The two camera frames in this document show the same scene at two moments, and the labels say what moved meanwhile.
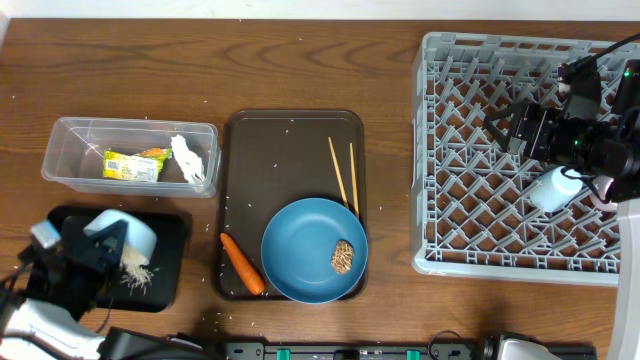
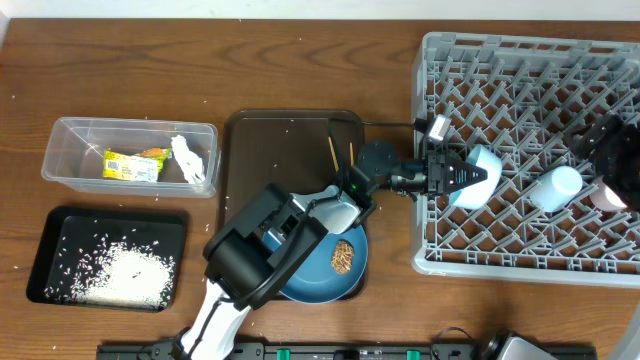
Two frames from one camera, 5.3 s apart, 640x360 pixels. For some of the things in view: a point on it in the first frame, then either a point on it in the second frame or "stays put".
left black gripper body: [85, 251] -> [433, 174]
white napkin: [190, 163] stays put
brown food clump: [342, 258] stays put
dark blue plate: [297, 250] stays put
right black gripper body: [542, 137] -> [612, 126]
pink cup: [603, 183] stays put
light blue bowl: [139, 234] -> [475, 196]
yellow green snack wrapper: [143, 166] stays put
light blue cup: [553, 189] stays put
